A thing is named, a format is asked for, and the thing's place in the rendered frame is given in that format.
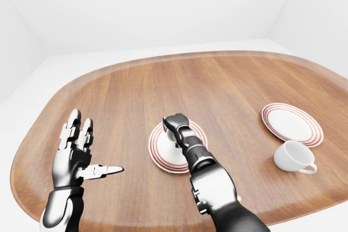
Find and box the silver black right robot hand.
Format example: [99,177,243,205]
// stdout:
[162,112,241,214]

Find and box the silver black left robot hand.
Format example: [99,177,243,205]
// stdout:
[52,109,125,190]

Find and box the white plate with red rings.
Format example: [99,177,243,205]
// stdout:
[261,102,324,148]
[148,120,209,174]

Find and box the white mug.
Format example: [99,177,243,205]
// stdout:
[274,141,318,174]

